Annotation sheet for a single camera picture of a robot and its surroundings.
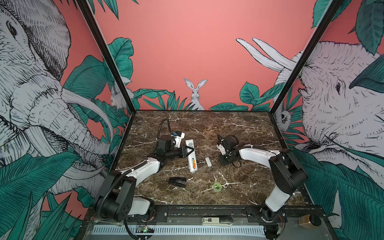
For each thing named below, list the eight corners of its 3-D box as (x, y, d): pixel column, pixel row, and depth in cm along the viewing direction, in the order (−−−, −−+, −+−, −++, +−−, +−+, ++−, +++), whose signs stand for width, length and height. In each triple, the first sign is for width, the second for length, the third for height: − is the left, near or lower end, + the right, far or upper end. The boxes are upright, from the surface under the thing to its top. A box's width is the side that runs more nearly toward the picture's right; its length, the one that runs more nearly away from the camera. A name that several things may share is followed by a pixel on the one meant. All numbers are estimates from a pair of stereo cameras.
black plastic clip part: (168, 187, 85) (167, 186, 83) (169, 177, 88) (169, 176, 86) (186, 187, 85) (186, 186, 83) (186, 178, 88) (186, 176, 86)
